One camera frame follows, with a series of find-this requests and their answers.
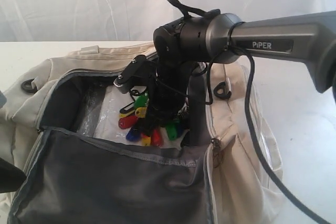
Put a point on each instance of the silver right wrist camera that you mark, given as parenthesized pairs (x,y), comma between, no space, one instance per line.
(125,80)

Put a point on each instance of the blue key tag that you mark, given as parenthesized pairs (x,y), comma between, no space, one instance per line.
(134,135)

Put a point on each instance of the gold key ring zipper pull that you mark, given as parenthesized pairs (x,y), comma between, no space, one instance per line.
(217,156)

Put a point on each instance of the green key tag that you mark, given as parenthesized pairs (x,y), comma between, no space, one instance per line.
(141,101)

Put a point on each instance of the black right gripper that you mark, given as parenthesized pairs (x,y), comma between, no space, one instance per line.
(170,88)

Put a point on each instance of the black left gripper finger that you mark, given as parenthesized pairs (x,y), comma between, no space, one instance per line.
(11,177)

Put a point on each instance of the yellow key tag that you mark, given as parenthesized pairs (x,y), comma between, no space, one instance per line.
(140,112)

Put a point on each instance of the black key tag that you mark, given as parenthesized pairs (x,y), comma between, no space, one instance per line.
(127,109)

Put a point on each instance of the red key tag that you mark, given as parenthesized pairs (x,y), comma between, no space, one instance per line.
(127,122)

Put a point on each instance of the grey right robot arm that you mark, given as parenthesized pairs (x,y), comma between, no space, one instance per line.
(222,38)

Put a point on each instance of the beige duffel bag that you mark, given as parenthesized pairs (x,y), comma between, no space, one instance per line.
(80,168)

